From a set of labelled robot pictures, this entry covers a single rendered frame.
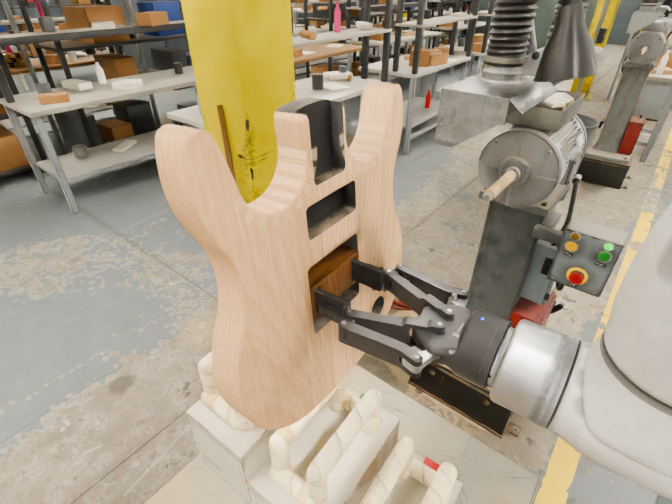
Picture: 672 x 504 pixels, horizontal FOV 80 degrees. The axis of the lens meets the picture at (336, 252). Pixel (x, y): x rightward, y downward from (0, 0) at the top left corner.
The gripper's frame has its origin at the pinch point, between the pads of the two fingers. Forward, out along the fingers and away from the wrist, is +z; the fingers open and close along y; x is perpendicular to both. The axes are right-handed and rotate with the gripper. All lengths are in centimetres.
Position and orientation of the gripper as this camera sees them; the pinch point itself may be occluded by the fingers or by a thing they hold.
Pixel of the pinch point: (339, 284)
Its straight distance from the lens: 51.2
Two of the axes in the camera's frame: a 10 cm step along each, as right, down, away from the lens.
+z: -8.1, -3.2, 5.0
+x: -0.1, -8.3, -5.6
